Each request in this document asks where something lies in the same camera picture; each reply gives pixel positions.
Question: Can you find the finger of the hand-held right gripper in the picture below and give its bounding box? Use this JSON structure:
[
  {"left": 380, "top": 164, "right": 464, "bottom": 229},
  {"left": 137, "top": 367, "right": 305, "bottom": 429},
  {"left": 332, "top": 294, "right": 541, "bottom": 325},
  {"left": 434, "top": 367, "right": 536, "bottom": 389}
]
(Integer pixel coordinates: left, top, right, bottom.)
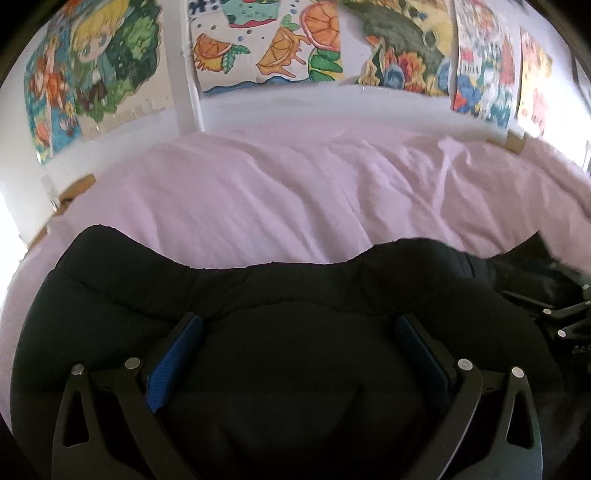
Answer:
[
  {"left": 502, "top": 287, "right": 591, "bottom": 321},
  {"left": 555, "top": 318, "right": 591, "bottom": 342}
]

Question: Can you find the pink bed sheet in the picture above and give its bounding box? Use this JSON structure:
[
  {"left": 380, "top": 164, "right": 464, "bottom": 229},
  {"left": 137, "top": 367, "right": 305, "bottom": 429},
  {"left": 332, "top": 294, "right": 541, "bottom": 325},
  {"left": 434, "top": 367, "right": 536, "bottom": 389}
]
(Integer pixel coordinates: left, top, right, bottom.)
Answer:
[{"left": 0, "top": 124, "right": 591, "bottom": 416}]

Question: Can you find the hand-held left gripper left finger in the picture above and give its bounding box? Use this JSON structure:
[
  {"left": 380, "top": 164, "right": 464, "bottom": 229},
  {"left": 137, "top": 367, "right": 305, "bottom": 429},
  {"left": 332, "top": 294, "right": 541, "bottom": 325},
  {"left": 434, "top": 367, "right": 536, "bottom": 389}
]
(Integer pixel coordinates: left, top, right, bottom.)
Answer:
[{"left": 52, "top": 313, "right": 204, "bottom": 480}]

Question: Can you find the black padded jacket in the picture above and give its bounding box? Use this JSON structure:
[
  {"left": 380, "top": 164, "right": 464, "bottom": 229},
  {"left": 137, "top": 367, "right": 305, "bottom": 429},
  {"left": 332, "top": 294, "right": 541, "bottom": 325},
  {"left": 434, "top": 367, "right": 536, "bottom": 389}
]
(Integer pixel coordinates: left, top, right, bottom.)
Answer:
[{"left": 9, "top": 224, "right": 591, "bottom": 480}]

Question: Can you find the blond boy drawing poster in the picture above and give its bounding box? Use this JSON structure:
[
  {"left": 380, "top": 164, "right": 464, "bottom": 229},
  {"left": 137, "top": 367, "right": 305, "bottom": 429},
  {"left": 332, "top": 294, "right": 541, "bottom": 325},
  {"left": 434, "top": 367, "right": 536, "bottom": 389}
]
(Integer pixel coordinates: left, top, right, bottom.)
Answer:
[{"left": 69, "top": 0, "right": 175, "bottom": 140}]

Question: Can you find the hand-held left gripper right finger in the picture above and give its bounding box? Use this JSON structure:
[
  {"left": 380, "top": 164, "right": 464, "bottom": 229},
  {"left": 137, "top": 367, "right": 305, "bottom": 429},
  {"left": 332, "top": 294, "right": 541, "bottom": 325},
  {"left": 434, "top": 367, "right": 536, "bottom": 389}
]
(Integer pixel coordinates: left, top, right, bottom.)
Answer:
[{"left": 394, "top": 314, "right": 542, "bottom": 480}]

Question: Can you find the yellow pink drawing poster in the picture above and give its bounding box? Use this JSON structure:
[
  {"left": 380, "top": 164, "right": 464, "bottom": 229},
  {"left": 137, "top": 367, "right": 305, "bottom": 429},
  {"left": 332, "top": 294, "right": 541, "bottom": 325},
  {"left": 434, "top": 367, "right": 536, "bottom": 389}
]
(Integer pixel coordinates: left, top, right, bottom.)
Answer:
[{"left": 516, "top": 27, "right": 553, "bottom": 138}]

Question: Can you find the orange-dress girl blue poster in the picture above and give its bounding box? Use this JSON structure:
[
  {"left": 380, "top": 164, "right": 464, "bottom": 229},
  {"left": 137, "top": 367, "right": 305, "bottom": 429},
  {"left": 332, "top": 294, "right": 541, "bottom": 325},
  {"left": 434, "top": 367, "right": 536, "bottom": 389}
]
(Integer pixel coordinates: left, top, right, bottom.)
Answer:
[{"left": 23, "top": 28, "right": 85, "bottom": 165}]

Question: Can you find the colourful houses drawing poster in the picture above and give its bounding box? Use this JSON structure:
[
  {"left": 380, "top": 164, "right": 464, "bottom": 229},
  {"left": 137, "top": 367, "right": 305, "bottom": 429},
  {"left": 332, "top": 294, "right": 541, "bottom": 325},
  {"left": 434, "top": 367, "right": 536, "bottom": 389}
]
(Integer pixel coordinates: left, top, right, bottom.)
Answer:
[{"left": 450, "top": 0, "right": 516, "bottom": 128}]

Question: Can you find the white wall switch with keys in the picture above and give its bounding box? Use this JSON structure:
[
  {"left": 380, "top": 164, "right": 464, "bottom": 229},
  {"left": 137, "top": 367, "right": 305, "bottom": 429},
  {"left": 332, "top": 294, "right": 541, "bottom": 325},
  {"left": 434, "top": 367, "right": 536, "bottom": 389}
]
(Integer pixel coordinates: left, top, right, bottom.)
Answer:
[{"left": 41, "top": 176, "right": 62, "bottom": 212}]

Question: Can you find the fruit drink drawing poster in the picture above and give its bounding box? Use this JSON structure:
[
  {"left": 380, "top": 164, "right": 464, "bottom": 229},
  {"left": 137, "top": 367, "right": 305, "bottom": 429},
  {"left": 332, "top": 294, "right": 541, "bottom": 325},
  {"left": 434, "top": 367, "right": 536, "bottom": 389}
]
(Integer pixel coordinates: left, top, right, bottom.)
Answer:
[{"left": 187, "top": 0, "right": 345, "bottom": 96}]

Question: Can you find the dark fish drawing poster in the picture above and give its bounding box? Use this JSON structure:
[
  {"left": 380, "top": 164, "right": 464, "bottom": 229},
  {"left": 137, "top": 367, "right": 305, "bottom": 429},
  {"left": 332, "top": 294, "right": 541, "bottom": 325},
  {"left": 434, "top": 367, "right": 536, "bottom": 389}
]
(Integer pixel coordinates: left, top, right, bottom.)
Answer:
[{"left": 341, "top": 0, "right": 456, "bottom": 99}]

